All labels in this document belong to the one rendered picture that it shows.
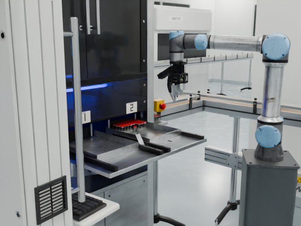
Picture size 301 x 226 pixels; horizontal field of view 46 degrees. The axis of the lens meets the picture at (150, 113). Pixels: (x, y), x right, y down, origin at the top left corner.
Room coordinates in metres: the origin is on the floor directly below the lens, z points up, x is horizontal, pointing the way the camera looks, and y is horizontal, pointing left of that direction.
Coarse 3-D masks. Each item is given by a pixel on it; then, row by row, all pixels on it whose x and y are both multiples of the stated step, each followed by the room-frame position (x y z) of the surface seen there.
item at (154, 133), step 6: (150, 126) 2.08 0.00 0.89; (156, 126) 2.05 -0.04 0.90; (162, 126) 2.02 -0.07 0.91; (168, 126) 1.99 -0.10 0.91; (108, 132) 1.95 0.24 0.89; (114, 132) 1.92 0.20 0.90; (120, 132) 1.88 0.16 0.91; (132, 132) 1.98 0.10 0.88; (138, 132) 1.98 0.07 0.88; (144, 132) 1.98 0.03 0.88; (150, 132) 1.98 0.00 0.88; (156, 132) 1.98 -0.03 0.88; (162, 132) 1.98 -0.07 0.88; (168, 132) 1.98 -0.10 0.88; (174, 132) 1.88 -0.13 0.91; (180, 132) 1.92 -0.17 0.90; (144, 138) 1.76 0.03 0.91; (150, 138) 1.75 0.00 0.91; (156, 138) 1.78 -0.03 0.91; (162, 138) 1.81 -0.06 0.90; (168, 138) 1.85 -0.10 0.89
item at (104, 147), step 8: (96, 136) 1.89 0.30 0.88; (104, 136) 1.85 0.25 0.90; (112, 136) 1.80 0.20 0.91; (72, 144) 1.75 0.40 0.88; (88, 144) 1.75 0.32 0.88; (96, 144) 1.75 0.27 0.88; (104, 144) 1.75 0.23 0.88; (112, 144) 1.75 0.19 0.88; (120, 144) 1.75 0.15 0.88; (128, 144) 1.72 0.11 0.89; (136, 144) 1.67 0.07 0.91; (88, 152) 1.53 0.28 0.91; (96, 152) 1.62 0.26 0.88; (104, 152) 1.52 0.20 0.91; (112, 152) 1.55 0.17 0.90; (120, 152) 1.59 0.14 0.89; (104, 160) 1.52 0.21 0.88
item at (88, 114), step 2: (82, 112) 1.75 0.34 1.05; (84, 112) 1.76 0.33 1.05; (86, 112) 1.77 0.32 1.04; (88, 112) 1.78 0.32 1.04; (82, 114) 1.75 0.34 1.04; (86, 114) 1.77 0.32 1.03; (88, 114) 1.78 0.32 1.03; (82, 116) 1.75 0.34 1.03; (84, 116) 1.76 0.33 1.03; (86, 116) 1.77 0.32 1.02; (88, 116) 1.78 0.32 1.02; (82, 118) 1.75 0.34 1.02; (84, 118) 1.76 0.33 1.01; (86, 118) 1.77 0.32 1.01; (88, 118) 1.78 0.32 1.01; (82, 120) 1.75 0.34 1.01; (84, 120) 1.76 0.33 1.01; (86, 120) 1.77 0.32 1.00; (88, 120) 1.78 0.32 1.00; (82, 122) 1.75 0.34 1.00; (84, 122) 1.76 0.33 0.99; (86, 122) 1.77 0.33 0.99
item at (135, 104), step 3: (132, 102) 2.01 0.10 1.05; (135, 102) 2.03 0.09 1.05; (126, 105) 1.98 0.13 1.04; (129, 105) 2.00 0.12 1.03; (132, 105) 2.01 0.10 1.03; (135, 105) 2.03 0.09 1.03; (126, 108) 1.98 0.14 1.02; (129, 108) 2.00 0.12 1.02; (132, 108) 2.01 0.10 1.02; (135, 108) 2.03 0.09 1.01; (126, 111) 1.98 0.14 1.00; (129, 111) 2.00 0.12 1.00; (132, 111) 2.01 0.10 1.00; (135, 111) 2.03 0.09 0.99
